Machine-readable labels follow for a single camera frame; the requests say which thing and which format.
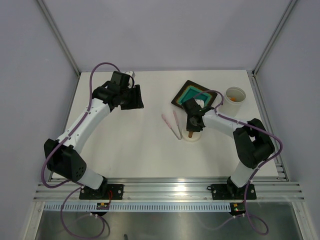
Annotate white round lid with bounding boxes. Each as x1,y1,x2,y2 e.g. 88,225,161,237
183,131,202,143

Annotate clear plastic tongs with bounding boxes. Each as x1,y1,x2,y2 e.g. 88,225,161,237
161,110,183,141

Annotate white cylindrical container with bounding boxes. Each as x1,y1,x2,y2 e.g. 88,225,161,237
220,86,247,117

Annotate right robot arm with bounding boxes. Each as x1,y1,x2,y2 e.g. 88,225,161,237
182,98,275,198

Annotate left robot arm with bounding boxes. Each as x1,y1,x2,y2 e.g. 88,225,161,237
44,71,144,199

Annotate dark square teal plate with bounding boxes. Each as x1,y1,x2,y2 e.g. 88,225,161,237
171,80,218,109

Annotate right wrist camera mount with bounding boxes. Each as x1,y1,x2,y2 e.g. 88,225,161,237
195,99,205,108

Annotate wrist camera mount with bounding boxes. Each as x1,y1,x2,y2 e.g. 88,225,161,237
124,70,136,78
195,99,205,108

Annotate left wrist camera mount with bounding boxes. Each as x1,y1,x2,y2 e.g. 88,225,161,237
124,70,136,78

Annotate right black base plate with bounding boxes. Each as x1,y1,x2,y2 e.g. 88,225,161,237
206,183,257,200

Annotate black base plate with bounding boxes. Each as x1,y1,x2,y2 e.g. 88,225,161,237
206,183,257,200
79,183,124,200

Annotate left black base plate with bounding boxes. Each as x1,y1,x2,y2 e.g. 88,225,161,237
79,183,124,200

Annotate aluminium rail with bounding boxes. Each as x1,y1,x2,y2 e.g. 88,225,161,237
33,176,305,203

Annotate left aluminium frame post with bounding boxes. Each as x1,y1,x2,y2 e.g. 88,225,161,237
34,0,81,79

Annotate aluminium frame post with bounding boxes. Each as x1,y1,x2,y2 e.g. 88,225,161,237
34,0,81,79
251,0,299,77

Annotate white slotted cable duct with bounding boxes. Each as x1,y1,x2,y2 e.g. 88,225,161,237
43,202,232,212

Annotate right aluminium frame post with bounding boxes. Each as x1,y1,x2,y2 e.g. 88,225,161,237
251,0,299,77

